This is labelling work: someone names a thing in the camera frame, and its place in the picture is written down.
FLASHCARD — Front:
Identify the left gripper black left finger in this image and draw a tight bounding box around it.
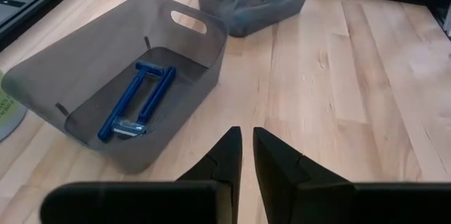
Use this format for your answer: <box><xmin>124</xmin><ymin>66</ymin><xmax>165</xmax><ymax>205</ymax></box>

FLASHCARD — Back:
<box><xmin>175</xmin><ymin>127</ymin><xmax>243</xmax><ymax>224</ymax></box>

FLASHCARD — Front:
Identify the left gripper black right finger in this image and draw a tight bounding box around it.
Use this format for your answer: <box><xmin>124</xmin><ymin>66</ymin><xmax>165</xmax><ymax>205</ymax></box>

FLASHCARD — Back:
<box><xmin>253</xmin><ymin>127</ymin><xmax>353</xmax><ymax>224</ymax></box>

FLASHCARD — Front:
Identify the blue disposable razor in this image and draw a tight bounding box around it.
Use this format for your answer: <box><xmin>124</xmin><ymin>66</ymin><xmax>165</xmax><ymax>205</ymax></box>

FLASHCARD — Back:
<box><xmin>97</xmin><ymin>61</ymin><xmax>166</xmax><ymax>142</ymax></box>
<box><xmin>111</xmin><ymin>66</ymin><xmax>177</xmax><ymax>137</ymax></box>

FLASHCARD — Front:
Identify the grey translucent plastic bin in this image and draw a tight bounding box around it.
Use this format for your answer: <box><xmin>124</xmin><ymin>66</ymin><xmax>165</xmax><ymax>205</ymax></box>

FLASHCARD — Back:
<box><xmin>1</xmin><ymin>0</ymin><xmax>229</xmax><ymax>175</ymax></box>
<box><xmin>193</xmin><ymin>0</ymin><xmax>320</xmax><ymax>38</ymax></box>

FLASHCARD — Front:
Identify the green canister with white lid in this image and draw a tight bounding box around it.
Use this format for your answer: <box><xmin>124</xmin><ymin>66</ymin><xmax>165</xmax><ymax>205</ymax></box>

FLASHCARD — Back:
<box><xmin>0</xmin><ymin>70</ymin><xmax>28</xmax><ymax>143</ymax></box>

